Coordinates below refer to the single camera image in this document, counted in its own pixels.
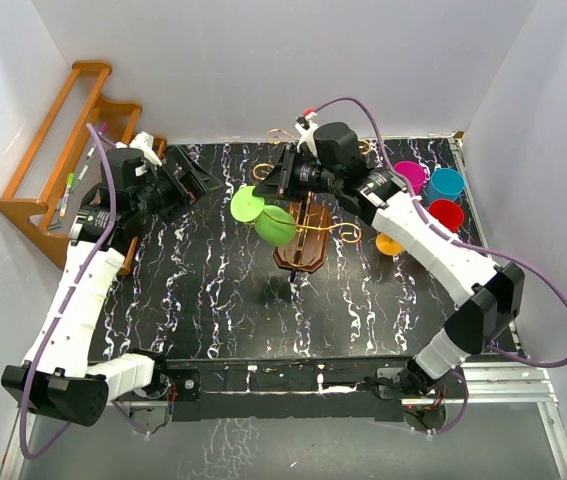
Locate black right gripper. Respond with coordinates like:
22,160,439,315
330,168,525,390
253,146,341,204

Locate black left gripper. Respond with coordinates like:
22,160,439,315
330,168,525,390
132,147,222,224

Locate green plastic wine glass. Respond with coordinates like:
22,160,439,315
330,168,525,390
230,186,296,247

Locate orange plastic wine glass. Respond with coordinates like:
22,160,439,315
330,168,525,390
375,233,404,256

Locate magenta plastic wine glass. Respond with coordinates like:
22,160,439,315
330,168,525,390
394,161,427,194

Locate blue plastic wine glass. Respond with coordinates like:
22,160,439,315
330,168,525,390
426,168,466,203

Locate red plastic wine glass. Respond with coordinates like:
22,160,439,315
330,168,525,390
428,199,465,233

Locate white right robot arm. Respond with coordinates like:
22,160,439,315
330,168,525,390
254,118,525,397

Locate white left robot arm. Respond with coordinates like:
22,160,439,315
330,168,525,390
1,146,221,426

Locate orange wooden shelf rack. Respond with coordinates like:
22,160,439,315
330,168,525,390
0,60,142,268

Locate purple capped marker pen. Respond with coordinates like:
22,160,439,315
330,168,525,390
83,122,108,161

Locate green capped marker pen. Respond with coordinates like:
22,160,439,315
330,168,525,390
59,165,88,218

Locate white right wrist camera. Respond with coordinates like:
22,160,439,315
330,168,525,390
295,108,319,157

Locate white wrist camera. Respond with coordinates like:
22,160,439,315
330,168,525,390
295,108,319,157
128,131,162,166

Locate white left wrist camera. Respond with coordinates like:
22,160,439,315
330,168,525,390
128,131,162,166

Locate gold wire wine glass rack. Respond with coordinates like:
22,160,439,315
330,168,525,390
254,143,361,279

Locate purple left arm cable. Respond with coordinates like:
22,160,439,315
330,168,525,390
18,122,164,460

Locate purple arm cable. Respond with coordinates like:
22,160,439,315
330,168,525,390
18,122,164,460
315,96,567,441

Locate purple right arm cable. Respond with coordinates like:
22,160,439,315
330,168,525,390
315,96,567,441

